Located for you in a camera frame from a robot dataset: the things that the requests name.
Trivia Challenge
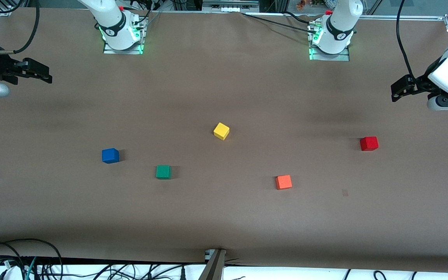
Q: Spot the yellow cube block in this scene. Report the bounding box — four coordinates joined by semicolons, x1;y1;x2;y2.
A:
213;122;230;141

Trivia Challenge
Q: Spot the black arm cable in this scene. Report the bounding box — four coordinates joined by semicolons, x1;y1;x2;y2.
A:
395;0;418;81
0;0;40;54

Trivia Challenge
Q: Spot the black looping cable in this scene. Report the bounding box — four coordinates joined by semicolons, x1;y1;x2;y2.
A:
0;238;63;280

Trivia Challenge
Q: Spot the blue cube block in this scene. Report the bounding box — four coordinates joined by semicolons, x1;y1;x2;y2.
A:
101;148;120;164

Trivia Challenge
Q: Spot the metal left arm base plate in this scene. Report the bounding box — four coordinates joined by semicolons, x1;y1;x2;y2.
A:
308;20;351;62

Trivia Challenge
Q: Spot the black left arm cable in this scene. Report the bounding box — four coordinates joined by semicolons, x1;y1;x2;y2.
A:
395;0;418;81

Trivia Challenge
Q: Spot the black base cable bundle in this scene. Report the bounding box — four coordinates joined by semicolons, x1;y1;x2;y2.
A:
241;11;315;35

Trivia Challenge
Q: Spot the aluminium profile bar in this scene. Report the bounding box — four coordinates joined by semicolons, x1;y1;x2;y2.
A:
198;248;227;280

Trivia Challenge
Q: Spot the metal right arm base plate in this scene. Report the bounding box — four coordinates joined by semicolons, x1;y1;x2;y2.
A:
103;16;147;55

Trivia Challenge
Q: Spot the red cube block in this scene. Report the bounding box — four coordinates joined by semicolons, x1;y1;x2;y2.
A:
360;136;379;151

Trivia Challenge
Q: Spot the orange cube block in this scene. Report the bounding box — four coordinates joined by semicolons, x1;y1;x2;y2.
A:
275;175;293;191

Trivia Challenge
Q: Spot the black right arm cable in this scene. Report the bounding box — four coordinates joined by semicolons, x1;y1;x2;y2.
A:
0;0;40;54

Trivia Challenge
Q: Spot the white power strip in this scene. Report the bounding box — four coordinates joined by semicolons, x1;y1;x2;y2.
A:
202;0;260;12

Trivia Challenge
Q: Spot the teal cable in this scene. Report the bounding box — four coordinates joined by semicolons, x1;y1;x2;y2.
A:
23;257;39;280

